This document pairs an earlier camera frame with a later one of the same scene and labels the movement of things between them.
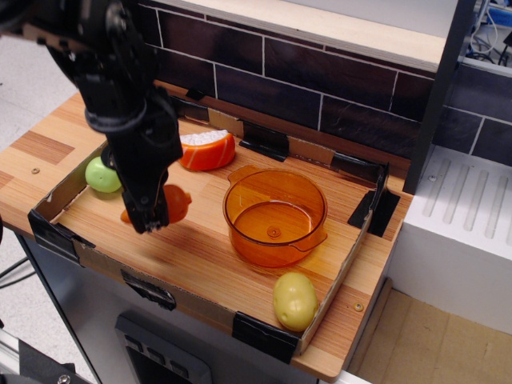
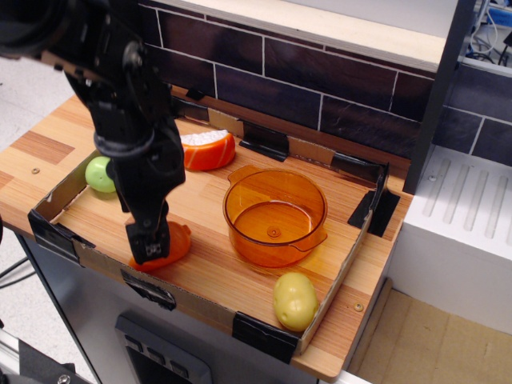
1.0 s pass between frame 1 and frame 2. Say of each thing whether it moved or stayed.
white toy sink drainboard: stayed
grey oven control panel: stayed
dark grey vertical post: stayed
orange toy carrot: moved
